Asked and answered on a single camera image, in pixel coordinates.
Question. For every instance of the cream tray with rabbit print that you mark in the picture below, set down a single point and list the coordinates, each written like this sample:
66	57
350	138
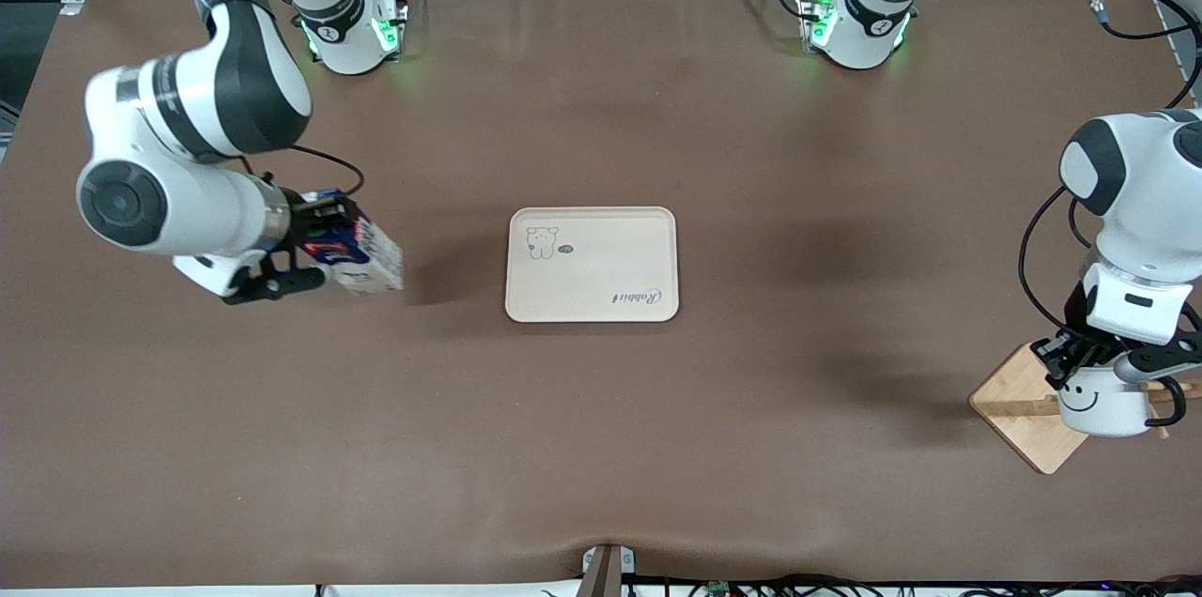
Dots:
592	264

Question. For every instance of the metal table edge clamp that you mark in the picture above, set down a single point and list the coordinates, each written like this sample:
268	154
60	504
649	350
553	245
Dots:
606	571

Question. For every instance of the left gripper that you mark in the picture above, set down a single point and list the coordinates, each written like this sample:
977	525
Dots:
1068	352

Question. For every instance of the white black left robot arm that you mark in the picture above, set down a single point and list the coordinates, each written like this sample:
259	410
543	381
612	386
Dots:
1141	184

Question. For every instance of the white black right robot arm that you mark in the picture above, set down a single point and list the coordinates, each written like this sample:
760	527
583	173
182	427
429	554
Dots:
235	81

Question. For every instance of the bamboo cup stand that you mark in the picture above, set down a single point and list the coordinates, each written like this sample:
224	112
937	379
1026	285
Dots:
1019	409

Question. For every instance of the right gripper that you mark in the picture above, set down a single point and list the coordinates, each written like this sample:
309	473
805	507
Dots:
302	220

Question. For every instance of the blue milk carton green cap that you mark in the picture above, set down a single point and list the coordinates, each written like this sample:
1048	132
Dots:
371	264

